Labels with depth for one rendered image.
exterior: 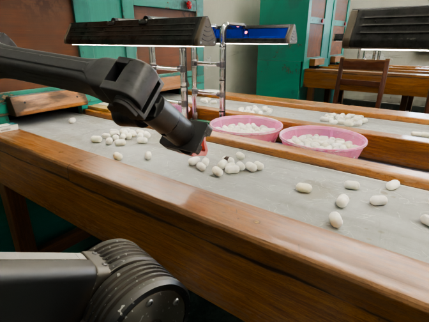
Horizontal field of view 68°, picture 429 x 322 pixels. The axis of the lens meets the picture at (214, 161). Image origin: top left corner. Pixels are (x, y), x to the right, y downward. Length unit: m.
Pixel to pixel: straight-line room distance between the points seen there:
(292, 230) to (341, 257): 0.09
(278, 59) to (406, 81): 1.26
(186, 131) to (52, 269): 0.34
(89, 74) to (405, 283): 0.55
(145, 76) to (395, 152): 0.87
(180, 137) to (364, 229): 0.38
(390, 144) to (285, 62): 2.61
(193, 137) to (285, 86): 3.08
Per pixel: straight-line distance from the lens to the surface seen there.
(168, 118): 0.58
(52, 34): 1.51
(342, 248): 0.53
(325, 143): 1.08
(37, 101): 1.42
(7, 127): 1.29
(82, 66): 0.60
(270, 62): 3.74
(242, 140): 0.98
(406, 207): 0.75
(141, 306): 0.40
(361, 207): 0.71
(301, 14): 3.61
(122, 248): 0.47
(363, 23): 0.70
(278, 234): 0.53
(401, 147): 1.17
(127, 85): 0.52
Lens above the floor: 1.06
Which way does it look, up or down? 21 degrees down
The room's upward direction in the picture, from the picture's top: straight up
